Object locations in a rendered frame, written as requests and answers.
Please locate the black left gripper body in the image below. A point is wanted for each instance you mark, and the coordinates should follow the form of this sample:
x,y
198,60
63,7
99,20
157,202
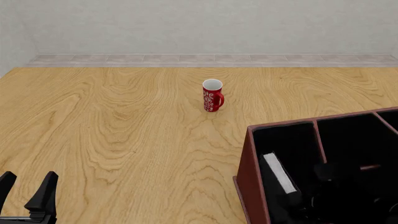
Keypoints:
x,y
28,220

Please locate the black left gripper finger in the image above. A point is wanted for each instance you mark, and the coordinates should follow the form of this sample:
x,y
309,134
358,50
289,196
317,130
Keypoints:
x,y
5,184
45,198

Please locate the red-brown desk caddy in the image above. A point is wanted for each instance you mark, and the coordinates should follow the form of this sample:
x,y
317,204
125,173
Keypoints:
x,y
250,177

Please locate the black book with white pages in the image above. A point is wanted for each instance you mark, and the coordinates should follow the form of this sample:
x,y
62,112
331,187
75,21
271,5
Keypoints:
x,y
280,172

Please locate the red mug with white pattern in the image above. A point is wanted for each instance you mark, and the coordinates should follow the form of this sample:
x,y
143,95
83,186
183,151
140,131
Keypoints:
x,y
209,100

